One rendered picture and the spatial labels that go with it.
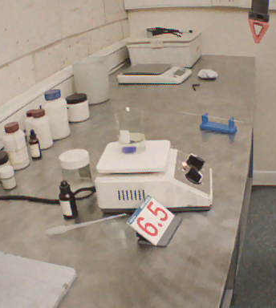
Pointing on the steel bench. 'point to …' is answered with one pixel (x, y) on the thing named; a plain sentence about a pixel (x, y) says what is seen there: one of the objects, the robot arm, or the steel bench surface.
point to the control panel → (188, 171)
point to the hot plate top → (108, 160)
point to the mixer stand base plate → (23, 281)
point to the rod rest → (218, 126)
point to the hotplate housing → (144, 184)
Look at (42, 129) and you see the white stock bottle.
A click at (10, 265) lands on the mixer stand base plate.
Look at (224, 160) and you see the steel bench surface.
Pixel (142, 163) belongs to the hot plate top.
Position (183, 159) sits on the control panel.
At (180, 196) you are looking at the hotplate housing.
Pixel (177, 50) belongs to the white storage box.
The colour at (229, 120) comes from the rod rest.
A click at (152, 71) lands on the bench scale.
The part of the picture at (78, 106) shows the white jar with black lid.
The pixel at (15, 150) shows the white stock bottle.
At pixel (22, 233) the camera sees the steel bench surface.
